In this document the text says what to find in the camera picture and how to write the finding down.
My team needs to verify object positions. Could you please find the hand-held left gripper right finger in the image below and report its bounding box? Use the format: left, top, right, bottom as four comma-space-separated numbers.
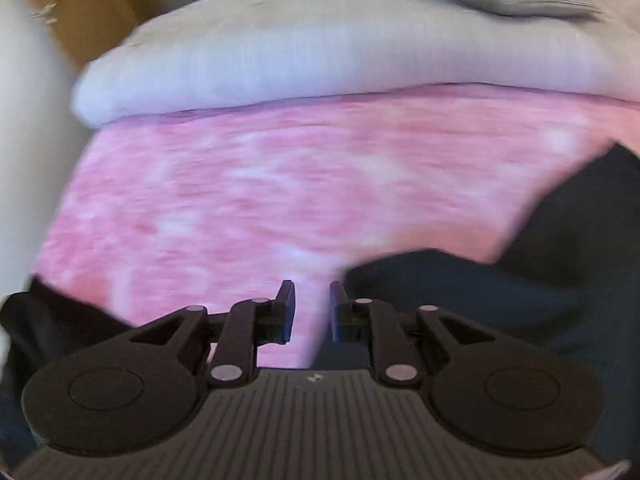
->
329, 281, 497, 389

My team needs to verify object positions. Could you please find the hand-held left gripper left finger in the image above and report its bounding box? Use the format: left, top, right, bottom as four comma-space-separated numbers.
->
129, 280, 297, 389

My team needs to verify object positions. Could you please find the black shirt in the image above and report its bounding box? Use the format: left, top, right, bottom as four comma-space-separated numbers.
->
0, 142, 640, 468

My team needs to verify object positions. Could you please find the pink floral blanket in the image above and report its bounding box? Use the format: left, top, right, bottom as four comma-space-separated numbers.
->
32, 85, 640, 368

